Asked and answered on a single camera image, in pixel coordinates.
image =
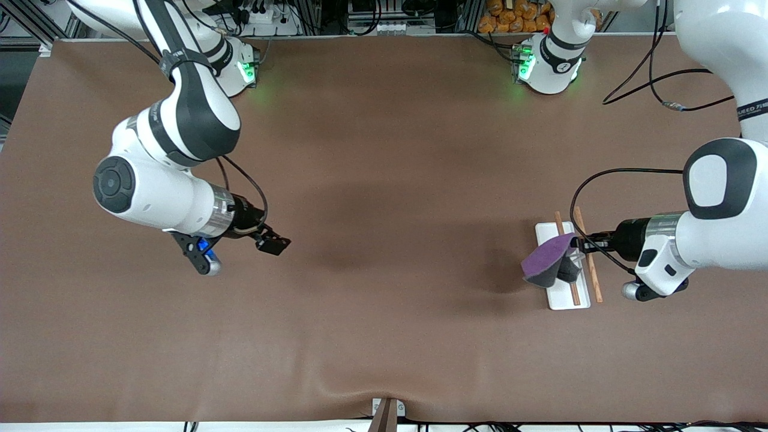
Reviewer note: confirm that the wooden rack rod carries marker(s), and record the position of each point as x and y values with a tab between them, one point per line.
594	276
559	225

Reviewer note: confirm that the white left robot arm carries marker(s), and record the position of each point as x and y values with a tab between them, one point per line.
720	180

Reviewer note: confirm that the purple microfibre towel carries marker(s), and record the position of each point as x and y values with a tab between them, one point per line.
546	255

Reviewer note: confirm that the small white socket strip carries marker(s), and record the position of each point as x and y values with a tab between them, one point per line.
396	27

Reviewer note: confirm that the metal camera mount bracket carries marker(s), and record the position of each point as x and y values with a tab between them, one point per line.
387	414

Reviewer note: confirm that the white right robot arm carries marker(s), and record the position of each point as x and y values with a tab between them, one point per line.
156	198

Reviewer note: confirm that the brown table cover mat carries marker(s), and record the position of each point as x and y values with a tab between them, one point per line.
384	330

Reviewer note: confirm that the white towel rack base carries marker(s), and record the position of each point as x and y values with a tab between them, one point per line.
561	299

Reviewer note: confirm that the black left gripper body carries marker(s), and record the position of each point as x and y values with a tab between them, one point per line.
631	236

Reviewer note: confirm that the white power strip with plugs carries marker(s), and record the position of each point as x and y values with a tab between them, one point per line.
270	21

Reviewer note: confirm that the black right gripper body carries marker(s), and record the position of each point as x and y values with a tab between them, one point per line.
246	219

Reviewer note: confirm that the orange snack bags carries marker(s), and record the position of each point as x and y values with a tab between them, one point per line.
510	18

